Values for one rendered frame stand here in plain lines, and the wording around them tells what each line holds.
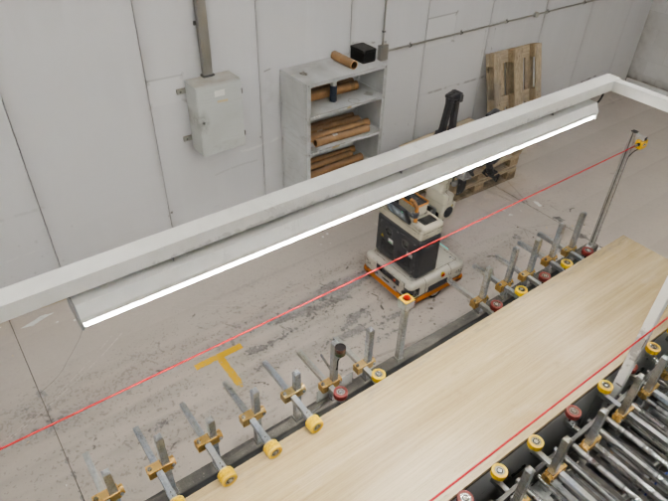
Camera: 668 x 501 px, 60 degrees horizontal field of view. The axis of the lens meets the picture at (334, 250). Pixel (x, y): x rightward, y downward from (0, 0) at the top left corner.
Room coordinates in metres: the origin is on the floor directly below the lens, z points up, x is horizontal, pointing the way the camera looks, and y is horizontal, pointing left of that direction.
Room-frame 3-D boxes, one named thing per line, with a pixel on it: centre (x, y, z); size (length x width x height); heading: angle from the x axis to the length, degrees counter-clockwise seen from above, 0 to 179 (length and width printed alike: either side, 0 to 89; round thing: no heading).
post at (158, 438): (1.51, 0.77, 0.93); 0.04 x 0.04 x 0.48; 38
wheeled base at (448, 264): (4.02, -0.72, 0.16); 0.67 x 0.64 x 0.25; 127
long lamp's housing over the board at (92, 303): (1.87, -0.23, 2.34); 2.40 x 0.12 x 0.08; 128
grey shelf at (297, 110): (5.10, 0.05, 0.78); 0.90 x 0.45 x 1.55; 128
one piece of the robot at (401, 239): (3.97, -0.65, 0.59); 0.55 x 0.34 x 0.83; 38
